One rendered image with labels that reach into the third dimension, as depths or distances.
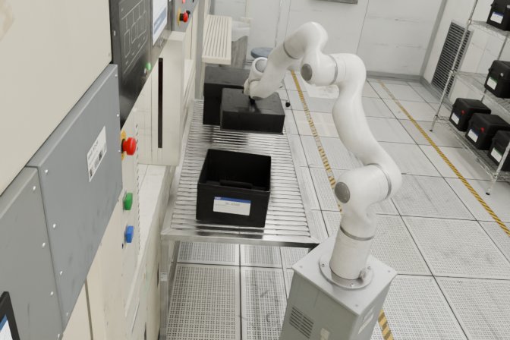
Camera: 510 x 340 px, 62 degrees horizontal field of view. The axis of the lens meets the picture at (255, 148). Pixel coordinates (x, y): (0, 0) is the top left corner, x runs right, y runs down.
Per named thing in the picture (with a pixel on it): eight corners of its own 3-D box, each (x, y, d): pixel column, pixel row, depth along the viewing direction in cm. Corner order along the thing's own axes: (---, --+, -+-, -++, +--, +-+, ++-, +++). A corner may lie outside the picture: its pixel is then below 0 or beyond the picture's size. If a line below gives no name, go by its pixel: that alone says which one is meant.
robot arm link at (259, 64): (266, 91, 182) (268, 72, 185) (272, 78, 169) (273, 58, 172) (247, 89, 181) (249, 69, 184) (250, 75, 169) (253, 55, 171)
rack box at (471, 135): (461, 135, 411) (470, 111, 399) (488, 137, 414) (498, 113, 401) (476, 150, 385) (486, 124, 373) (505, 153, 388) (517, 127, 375)
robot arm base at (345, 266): (382, 271, 153) (395, 231, 144) (354, 299, 140) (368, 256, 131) (337, 243, 163) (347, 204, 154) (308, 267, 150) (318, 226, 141)
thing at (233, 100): (284, 135, 196) (288, 109, 190) (219, 130, 193) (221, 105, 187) (276, 109, 222) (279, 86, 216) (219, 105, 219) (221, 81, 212)
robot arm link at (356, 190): (382, 234, 141) (403, 174, 130) (341, 250, 132) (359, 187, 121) (357, 213, 150) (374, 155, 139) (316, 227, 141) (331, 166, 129)
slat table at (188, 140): (289, 367, 199) (319, 243, 162) (159, 363, 193) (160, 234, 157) (269, 201, 312) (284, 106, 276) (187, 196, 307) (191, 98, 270)
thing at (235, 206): (194, 220, 166) (196, 183, 158) (205, 181, 190) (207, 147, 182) (265, 228, 166) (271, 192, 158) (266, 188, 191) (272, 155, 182)
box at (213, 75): (251, 128, 242) (256, 86, 230) (201, 124, 239) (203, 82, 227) (249, 108, 267) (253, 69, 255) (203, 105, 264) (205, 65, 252)
